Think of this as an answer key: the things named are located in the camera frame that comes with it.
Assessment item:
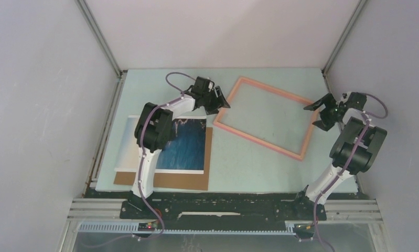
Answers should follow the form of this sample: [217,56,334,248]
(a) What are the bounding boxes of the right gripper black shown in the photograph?
[304,92,340,131]

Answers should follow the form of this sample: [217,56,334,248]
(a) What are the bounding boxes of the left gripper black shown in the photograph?
[202,87,230,116]

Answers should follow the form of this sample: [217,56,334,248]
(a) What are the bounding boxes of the pink wooden picture frame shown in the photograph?
[212,76,322,162]

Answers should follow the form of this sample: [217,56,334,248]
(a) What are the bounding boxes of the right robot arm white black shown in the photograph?
[292,92,389,219]

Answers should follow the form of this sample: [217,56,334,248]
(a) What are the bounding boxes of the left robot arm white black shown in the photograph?
[127,72,230,219]

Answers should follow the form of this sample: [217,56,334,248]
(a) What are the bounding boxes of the landscape photo print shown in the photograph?
[114,115,207,174]

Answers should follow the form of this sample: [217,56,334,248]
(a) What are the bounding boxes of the brown backing board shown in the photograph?
[113,127,213,191]

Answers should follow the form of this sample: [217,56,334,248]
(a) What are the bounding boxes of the small circuit board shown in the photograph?
[137,223,157,232]

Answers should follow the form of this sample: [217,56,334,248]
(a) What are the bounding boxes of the right corner metal post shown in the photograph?
[321,0,369,77]

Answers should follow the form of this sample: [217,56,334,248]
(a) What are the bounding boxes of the corner metal post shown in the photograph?
[73,0,124,78]
[321,0,369,77]

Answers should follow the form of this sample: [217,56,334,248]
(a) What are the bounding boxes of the aluminium frame rails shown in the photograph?
[58,198,391,251]

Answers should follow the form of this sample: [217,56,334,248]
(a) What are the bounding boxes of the white cable duct strip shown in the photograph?
[77,222,296,236]

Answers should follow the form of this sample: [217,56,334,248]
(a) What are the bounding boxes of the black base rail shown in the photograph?
[120,192,327,232]

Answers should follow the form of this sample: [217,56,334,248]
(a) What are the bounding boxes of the left corner metal post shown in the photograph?
[73,0,124,78]

